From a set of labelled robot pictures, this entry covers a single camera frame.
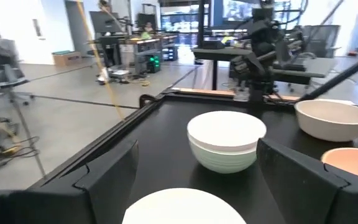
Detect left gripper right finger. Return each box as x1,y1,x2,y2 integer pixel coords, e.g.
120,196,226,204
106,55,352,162
256,138,358,224

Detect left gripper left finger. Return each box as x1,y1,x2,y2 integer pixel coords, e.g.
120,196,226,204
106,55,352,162
0,140,140,224

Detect white ribbed bowl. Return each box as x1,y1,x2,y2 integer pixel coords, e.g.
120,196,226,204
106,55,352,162
121,187,247,224
186,110,267,153

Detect beige bowl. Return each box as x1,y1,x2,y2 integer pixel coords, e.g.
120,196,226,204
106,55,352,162
293,98,358,143

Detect black desk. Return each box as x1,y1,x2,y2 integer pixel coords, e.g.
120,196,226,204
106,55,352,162
192,45,255,91

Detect wooden board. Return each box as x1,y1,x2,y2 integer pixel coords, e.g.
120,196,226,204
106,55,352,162
170,87,301,103

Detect peach orange ribbed bowl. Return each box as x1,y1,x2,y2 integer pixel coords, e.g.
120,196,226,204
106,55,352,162
321,147,358,184

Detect grey desk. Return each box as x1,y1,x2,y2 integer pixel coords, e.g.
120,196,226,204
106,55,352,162
271,57,339,85

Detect pale green ribbed bowl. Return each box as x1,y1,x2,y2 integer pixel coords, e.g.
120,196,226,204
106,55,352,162
187,135,258,174

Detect computer with green lights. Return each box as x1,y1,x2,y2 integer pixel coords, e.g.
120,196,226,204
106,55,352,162
145,55,162,74

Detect person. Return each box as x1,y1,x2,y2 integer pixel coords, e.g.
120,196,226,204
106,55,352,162
140,21,155,40

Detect black table clamp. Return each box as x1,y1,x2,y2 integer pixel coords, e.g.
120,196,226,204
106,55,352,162
139,93,157,109

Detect white object on floor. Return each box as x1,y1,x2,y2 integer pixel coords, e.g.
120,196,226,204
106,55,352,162
97,66,111,85

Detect brown cardboard box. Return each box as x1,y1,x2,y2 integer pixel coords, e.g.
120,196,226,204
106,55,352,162
52,50,82,67

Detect grey office chair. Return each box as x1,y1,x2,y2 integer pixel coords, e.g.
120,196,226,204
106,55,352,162
0,38,36,133

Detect dark computer monitor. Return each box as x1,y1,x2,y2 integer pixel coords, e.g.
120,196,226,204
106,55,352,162
89,10,123,35

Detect black table edge rail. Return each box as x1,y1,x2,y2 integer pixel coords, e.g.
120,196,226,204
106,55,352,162
26,92,170,191

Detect black floor cables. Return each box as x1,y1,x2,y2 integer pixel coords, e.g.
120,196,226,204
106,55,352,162
0,136,40,171

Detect black diagonal frame strut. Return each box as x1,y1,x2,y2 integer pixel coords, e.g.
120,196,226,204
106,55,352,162
299,49,358,103

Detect yellow hanging cord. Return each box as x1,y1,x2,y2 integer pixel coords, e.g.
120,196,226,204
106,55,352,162
75,0,126,121

